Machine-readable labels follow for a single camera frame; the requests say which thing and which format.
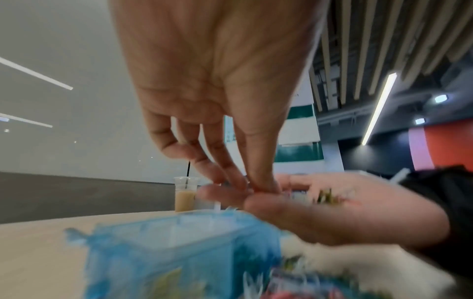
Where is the pile of coloured paper clips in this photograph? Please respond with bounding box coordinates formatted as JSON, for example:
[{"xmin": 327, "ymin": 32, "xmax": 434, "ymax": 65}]
[{"xmin": 243, "ymin": 248, "xmax": 393, "ymax": 299}]

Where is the person's right hand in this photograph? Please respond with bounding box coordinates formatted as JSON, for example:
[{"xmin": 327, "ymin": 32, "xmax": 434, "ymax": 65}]
[{"xmin": 196, "ymin": 172, "xmax": 452, "ymax": 246}]

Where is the round wooden table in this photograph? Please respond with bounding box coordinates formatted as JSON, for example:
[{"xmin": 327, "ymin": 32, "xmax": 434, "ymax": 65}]
[{"xmin": 0, "ymin": 210, "xmax": 459, "ymax": 299}]

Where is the person's left hand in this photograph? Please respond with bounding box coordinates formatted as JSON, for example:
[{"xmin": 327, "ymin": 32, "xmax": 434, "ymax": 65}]
[{"xmin": 107, "ymin": 0, "xmax": 330, "ymax": 195}]

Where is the ceiling light strip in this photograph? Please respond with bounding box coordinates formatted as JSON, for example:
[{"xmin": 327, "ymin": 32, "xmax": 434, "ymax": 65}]
[{"xmin": 361, "ymin": 72, "xmax": 399, "ymax": 147}]

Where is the handful of assorted paper clips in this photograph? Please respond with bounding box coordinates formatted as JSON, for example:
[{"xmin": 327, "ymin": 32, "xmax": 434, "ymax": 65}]
[{"xmin": 316, "ymin": 187, "xmax": 347, "ymax": 206}]

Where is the wooden slat partition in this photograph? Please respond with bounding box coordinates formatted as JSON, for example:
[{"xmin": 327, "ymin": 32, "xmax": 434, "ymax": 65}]
[{"xmin": 308, "ymin": 0, "xmax": 473, "ymax": 112}]

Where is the blue compartment organizer box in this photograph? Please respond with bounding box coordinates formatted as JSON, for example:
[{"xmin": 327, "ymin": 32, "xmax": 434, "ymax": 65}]
[{"xmin": 65, "ymin": 209, "xmax": 286, "ymax": 299}]

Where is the white wall board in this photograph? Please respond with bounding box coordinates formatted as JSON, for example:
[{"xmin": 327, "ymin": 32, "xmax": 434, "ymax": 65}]
[{"xmin": 0, "ymin": 0, "xmax": 226, "ymax": 185}]

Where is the standing poster banner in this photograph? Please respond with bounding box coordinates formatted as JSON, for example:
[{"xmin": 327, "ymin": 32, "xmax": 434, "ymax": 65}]
[{"xmin": 221, "ymin": 66, "xmax": 326, "ymax": 165}]

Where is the iced coffee plastic cup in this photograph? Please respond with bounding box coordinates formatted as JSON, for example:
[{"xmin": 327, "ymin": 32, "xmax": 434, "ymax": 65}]
[{"xmin": 173, "ymin": 176, "xmax": 202, "ymax": 213}]

